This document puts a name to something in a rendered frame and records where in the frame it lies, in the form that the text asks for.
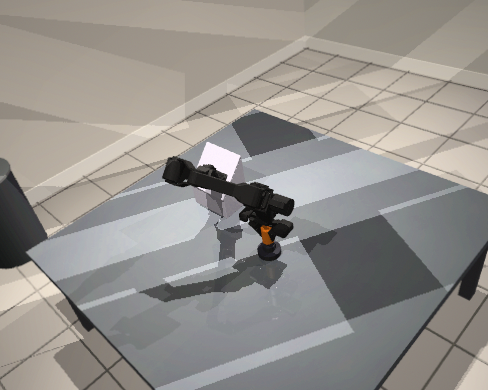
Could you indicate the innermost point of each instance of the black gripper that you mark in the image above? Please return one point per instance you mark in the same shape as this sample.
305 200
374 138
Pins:
257 218

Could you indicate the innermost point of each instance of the orange tapered knob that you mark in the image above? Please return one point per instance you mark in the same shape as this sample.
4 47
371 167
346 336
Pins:
265 236

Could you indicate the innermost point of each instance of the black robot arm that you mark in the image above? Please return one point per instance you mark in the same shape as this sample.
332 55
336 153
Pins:
255 195

